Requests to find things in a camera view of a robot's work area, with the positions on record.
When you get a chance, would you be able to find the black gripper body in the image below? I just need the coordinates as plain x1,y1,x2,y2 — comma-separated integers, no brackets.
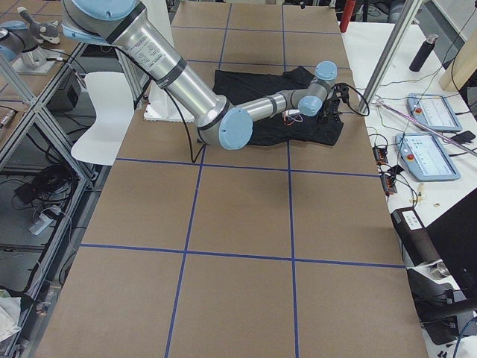
317,95,341,123

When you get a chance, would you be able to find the black water bottle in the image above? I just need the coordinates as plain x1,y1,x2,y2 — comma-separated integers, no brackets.
409,34,439,72

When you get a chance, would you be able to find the black computer monitor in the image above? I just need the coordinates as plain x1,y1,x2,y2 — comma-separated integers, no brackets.
417,191,476,322

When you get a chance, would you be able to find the teach pendant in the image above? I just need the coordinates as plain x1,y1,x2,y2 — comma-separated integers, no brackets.
395,133,461,182
407,93,462,133

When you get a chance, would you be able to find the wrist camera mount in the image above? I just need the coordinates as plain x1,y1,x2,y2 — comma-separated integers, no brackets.
332,83,350,105

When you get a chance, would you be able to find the upper teach pendant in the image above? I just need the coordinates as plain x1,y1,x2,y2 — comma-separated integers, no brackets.
407,93,462,133

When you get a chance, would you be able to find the aluminium frame post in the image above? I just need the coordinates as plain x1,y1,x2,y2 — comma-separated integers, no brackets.
363,0,423,103

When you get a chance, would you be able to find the orange electronics board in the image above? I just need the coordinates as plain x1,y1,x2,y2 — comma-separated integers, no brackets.
373,146,388,166

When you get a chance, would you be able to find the white plastic chair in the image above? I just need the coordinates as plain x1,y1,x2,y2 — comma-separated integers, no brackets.
71,72,134,166

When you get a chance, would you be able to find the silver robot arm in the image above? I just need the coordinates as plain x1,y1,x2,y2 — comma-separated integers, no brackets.
62,0,338,150
1,20,38,62

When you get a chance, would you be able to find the black graphic t-shirt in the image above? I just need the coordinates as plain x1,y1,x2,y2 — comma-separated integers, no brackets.
213,66,344,146

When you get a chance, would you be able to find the lower teach pendant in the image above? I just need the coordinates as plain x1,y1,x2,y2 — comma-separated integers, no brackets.
395,133,461,182

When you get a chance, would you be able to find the black box with label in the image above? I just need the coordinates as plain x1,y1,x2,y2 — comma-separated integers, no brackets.
391,207,440,265

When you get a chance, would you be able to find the red fire extinguisher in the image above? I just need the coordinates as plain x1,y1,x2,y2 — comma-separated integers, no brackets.
339,0,356,33

